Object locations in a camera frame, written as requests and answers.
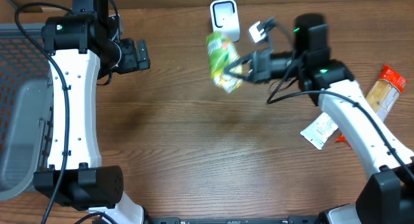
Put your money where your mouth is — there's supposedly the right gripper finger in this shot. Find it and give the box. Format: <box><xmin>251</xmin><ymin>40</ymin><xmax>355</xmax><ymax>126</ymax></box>
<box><xmin>228</xmin><ymin>72</ymin><xmax>255</xmax><ymax>82</ymax></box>
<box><xmin>223</xmin><ymin>54</ymin><xmax>253</xmax><ymax>74</ymax></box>

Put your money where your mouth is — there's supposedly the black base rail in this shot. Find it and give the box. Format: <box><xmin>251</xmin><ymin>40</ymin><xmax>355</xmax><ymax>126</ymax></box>
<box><xmin>143</xmin><ymin>216</ymin><xmax>328</xmax><ymax>224</ymax></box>

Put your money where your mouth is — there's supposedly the white barcode scanner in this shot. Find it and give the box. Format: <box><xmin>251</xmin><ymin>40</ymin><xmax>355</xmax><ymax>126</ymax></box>
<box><xmin>210</xmin><ymin>0</ymin><xmax>241</xmax><ymax>42</ymax></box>

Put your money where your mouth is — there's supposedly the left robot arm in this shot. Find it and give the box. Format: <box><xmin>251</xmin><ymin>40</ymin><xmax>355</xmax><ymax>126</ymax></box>
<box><xmin>34</xmin><ymin>0</ymin><xmax>150</xmax><ymax>223</ymax></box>

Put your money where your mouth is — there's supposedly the green drink carton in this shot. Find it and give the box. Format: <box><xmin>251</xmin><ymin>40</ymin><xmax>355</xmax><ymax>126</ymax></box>
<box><xmin>206</xmin><ymin>32</ymin><xmax>243</xmax><ymax>93</ymax></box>

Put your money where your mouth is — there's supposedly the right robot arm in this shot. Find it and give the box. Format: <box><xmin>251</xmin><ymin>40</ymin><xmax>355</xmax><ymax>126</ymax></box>
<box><xmin>223</xmin><ymin>13</ymin><xmax>413</xmax><ymax>223</ymax></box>

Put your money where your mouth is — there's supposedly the white cream tube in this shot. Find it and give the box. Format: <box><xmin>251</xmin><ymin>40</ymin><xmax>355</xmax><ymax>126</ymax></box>
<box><xmin>300</xmin><ymin>113</ymin><xmax>338</xmax><ymax>150</ymax></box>

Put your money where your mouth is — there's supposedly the orange cracker packet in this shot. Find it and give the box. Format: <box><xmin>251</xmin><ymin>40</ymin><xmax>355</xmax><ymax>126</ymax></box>
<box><xmin>365</xmin><ymin>64</ymin><xmax>408</xmax><ymax>122</ymax></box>

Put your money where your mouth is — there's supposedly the grey plastic basket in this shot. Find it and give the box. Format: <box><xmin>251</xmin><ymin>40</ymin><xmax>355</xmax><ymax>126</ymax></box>
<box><xmin>1</xmin><ymin>23</ymin><xmax>53</xmax><ymax>201</ymax></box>

